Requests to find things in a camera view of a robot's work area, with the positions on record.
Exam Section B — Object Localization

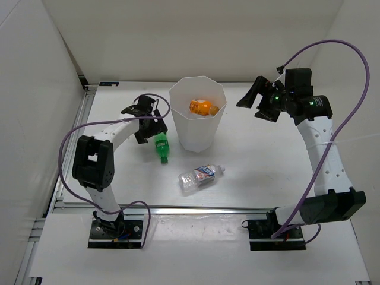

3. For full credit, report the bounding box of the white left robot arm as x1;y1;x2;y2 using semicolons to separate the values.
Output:
72;93;167;238

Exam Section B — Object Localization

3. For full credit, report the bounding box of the blue left corner label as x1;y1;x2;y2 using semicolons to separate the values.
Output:
99;81;119;87

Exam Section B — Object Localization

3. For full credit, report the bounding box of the clear bottle red blue label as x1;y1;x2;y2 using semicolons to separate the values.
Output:
178;164;226;195

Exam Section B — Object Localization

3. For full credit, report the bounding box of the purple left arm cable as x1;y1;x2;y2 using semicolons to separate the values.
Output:
58;93;172;249

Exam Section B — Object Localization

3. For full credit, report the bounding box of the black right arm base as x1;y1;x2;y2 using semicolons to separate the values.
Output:
242;218;307;252

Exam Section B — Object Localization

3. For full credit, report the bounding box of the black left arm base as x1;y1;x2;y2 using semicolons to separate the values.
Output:
87;216;144;249

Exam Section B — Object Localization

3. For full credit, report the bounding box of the white octagonal plastic bin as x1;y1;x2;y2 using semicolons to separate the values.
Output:
169;76;227;153

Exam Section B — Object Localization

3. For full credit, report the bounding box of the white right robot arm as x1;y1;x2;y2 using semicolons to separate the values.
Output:
236;68;366;238

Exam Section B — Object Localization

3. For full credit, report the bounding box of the green plastic soda bottle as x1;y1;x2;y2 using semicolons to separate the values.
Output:
154;132;170;164

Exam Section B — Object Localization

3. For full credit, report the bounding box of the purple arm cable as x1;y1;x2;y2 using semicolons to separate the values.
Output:
270;39;371;246
58;93;172;249

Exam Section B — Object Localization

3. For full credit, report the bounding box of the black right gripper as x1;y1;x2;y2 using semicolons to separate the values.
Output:
236;77;293;122

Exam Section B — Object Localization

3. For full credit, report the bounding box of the aluminium table frame rail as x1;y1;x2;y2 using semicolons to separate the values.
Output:
11;75;372;285

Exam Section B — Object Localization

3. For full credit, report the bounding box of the orange juice bottle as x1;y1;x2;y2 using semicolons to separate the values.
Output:
189;99;220;116

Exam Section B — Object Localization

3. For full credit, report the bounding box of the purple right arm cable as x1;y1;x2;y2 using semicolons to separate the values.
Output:
270;39;371;246

